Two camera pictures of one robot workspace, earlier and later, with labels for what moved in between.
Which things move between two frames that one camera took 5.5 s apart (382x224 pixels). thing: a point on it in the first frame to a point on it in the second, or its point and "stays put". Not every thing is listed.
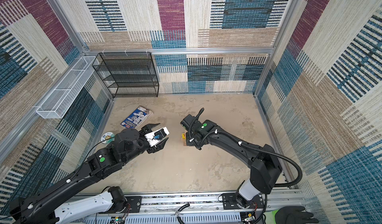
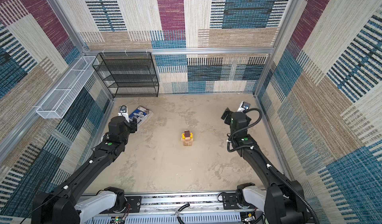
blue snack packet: (137, 117) stays put
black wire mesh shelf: (128, 74) stays put
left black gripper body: (145, 130) to (133, 127)
